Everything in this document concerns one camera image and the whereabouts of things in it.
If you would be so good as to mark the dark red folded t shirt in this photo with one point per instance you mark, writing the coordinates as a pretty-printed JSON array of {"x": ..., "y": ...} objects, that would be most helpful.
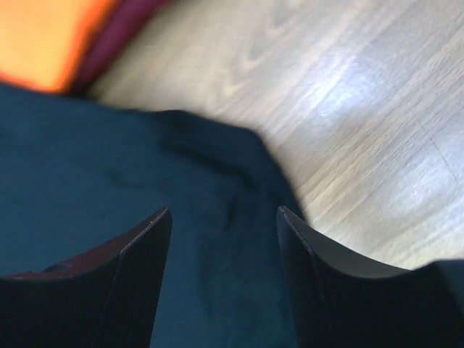
[{"x": 128, "y": 18}]

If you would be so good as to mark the orange folded t shirt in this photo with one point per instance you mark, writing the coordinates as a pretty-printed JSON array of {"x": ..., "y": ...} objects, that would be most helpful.
[{"x": 43, "y": 42}]

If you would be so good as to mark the black t shirt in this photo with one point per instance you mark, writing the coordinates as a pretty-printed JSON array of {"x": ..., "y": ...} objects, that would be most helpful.
[{"x": 75, "y": 174}]

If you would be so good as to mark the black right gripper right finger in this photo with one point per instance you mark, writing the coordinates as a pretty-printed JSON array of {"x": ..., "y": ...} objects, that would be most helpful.
[{"x": 340, "y": 298}]

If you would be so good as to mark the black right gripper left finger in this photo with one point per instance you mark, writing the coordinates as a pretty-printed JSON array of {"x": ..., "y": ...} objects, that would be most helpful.
[{"x": 104, "y": 297}]

